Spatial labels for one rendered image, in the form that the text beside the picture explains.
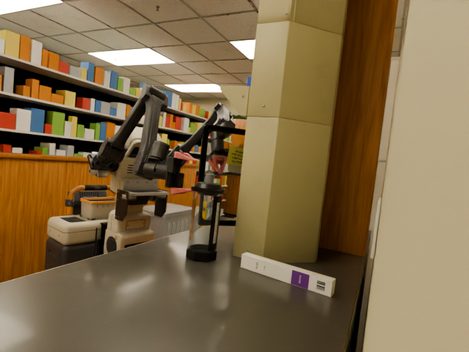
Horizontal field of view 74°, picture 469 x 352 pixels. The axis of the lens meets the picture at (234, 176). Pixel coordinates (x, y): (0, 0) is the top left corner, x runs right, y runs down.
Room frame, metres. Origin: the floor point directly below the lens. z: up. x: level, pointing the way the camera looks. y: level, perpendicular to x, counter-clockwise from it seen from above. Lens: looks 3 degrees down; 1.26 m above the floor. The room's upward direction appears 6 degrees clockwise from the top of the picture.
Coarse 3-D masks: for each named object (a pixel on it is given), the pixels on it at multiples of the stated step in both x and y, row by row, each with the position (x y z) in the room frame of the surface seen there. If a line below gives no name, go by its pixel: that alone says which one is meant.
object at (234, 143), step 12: (216, 132) 1.23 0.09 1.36; (216, 144) 1.23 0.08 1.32; (228, 144) 1.25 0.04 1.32; (240, 144) 1.26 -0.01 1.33; (216, 156) 1.23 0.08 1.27; (228, 156) 1.25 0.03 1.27; (240, 156) 1.26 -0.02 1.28; (216, 168) 1.23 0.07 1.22; (228, 168) 1.25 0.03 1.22; (240, 168) 1.27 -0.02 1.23; (204, 180) 1.22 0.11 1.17; (216, 180) 1.23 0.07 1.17; (228, 180) 1.25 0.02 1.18; (228, 192) 1.25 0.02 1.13; (228, 204) 1.25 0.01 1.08; (228, 216) 1.26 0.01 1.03
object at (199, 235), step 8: (200, 192) 0.93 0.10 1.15; (200, 200) 0.94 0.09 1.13; (208, 200) 0.94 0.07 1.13; (192, 208) 0.97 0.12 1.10; (200, 208) 0.94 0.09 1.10; (208, 208) 0.94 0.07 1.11; (192, 216) 0.96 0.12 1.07; (200, 216) 0.94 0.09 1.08; (208, 216) 0.94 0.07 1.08; (192, 224) 0.95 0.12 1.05; (200, 224) 0.94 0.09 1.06; (208, 224) 0.94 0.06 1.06; (192, 232) 0.95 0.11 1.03; (200, 232) 0.94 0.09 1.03; (208, 232) 0.94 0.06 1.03; (192, 240) 0.95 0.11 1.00; (200, 240) 0.94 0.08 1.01; (208, 240) 0.94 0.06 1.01; (192, 248) 0.95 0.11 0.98; (200, 248) 0.94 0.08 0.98
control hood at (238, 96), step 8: (224, 88) 1.07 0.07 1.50; (232, 88) 1.06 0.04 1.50; (240, 88) 1.05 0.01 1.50; (248, 88) 1.03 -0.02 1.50; (232, 96) 1.06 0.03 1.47; (240, 96) 1.05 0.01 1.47; (248, 96) 1.04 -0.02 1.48; (232, 104) 1.06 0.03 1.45; (240, 104) 1.04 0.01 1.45; (240, 112) 1.04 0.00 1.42
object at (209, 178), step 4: (208, 176) 0.97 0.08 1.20; (212, 176) 0.97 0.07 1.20; (208, 180) 0.97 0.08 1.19; (212, 180) 0.97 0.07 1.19; (196, 184) 0.96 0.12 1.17; (200, 184) 0.95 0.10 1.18; (204, 184) 0.94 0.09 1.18; (208, 184) 0.94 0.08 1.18; (212, 184) 0.95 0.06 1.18; (216, 184) 0.96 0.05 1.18; (220, 184) 0.98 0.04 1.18; (204, 188) 0.94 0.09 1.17; (208, 188) 0.94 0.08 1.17; (212, 188) 0.94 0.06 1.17; (216, 188) 0.95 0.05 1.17; (220, 188) 0.96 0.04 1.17
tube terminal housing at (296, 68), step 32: (256, 32) 1.03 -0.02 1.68; (288, 32) 0.98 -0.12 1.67; (320, 32) 1.02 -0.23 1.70; (256, 64) 1.03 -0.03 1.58; (288, 64) 0.99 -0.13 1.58; (320, 64) 1.03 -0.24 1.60; (256, 96) 1.02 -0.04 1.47; (288, 96) 0.99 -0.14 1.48; (320, 96) 1.03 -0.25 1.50; (256, 128) 1.02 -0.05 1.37; (288, 128) 1.00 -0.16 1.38; (320, 128) 1.04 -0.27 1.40; (256, 160) 1.01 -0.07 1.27; (288, 160) 1.00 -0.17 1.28; (320, 160) 1.04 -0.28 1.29; (256, 192) 1.00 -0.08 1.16; (288, 192) 1.01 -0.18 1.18; (320, 192) 1.05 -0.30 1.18; (256, 224) 1.00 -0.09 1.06; (288, 224) 1.01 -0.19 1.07; (320, 224) 1.08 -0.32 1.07; (288, 256) 1.02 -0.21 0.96
